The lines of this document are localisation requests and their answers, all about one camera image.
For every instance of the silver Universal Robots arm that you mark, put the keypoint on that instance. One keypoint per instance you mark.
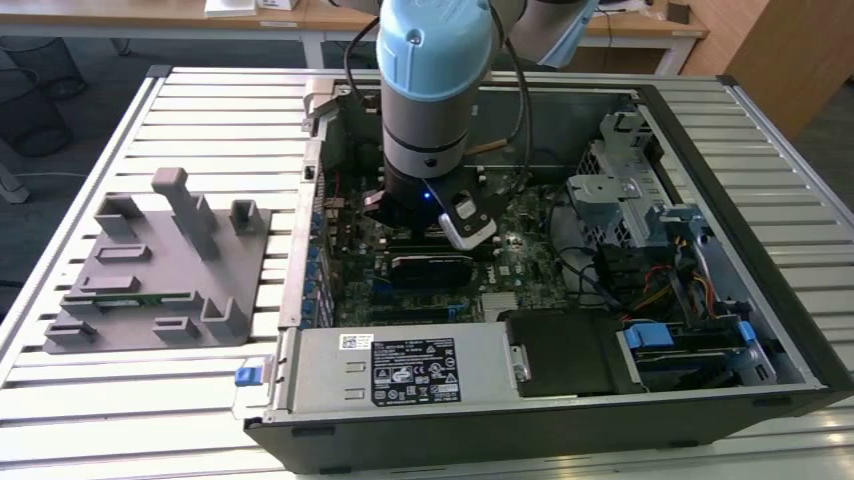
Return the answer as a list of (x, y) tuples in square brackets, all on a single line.
[(427, 125)]

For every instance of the black RAM slot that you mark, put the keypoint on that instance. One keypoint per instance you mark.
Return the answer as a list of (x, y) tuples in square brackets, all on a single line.
[(414, 251), (407, 242)]

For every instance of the small black graphics card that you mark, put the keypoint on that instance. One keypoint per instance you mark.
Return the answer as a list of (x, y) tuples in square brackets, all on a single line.
[(434, 272)]

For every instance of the green motherboard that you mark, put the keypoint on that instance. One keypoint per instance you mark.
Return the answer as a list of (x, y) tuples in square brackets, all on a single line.
[(534, 250)]

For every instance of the black expansion slot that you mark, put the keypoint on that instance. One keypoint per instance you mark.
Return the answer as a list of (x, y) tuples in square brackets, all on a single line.
[(414, 314)]

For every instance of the small silver chipset heatsink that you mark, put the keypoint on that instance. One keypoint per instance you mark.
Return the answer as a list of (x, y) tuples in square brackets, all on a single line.
[(499, 302)]

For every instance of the silver metal drive cage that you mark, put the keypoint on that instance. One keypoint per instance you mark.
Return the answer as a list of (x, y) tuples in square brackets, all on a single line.
[(600, 200)]

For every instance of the silver power supply unit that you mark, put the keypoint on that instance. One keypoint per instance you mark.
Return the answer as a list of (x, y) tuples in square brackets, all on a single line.
[(320, 370)]

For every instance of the grey plastic parts rack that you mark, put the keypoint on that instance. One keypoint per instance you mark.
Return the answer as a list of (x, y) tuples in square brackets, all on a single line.
[(167, 235)]

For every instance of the blue case latch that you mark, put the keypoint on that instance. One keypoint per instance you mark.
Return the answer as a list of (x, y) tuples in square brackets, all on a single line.
[(247, 377)]

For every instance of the hard disk in blue carrier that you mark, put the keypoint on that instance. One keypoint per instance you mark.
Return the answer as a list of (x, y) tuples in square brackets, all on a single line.
[(650, 336)]

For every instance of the small white box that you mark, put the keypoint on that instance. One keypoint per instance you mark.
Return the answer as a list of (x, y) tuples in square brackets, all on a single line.
[(276, 4)]

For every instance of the green RAM stick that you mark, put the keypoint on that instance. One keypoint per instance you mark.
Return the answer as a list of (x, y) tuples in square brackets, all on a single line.
[(127, 300)]

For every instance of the black open PC case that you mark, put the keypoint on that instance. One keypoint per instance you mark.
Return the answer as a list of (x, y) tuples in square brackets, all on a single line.
[(467, 440)]

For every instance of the small dark box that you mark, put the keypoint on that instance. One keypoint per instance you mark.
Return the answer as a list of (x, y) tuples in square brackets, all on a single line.
[(678, 14)]

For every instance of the black waste bin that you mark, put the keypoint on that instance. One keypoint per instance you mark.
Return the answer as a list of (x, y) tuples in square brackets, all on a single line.
[(33, 120)]

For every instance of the grey stand foot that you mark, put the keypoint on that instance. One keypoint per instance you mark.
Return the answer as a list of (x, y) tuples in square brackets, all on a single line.
[(13, 192)]

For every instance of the wooden cabinet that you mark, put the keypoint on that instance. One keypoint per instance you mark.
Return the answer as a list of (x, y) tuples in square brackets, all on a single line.
[(787, 60)]

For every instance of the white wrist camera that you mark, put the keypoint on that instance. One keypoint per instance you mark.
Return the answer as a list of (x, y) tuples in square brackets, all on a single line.
[(467, 230)]

